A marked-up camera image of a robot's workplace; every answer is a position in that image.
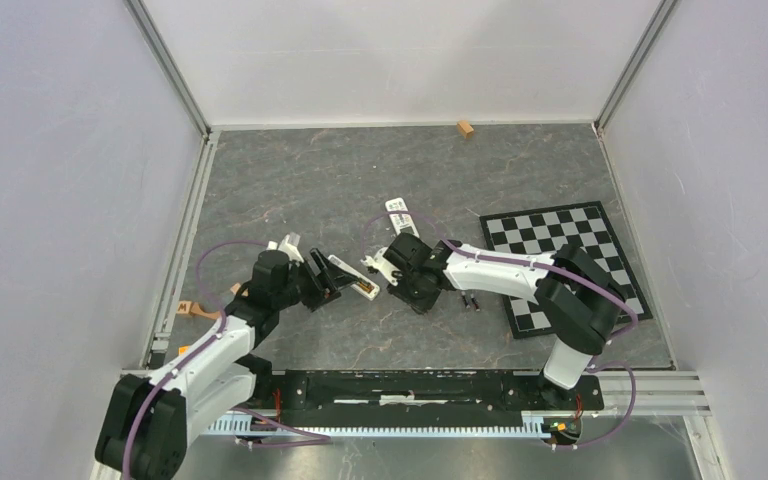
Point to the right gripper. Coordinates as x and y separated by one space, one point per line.
420 306

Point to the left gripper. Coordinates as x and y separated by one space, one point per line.
329 277

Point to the white remote control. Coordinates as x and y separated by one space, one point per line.
350 276
401 220

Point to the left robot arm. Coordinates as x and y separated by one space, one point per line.
152 420

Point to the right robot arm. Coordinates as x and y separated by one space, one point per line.
580 300

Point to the AAA battery right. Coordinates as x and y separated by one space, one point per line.
475 303

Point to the wooden arch block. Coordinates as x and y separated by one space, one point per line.
198 311

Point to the wooden letter block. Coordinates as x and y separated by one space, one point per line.
185 308

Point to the small wooden block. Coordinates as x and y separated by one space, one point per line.
465 129

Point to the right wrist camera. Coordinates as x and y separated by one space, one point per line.
379 264

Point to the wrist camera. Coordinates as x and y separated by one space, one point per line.
289 245
379 264

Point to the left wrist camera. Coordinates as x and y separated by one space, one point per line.
289 245

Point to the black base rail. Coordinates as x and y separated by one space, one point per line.
417 398

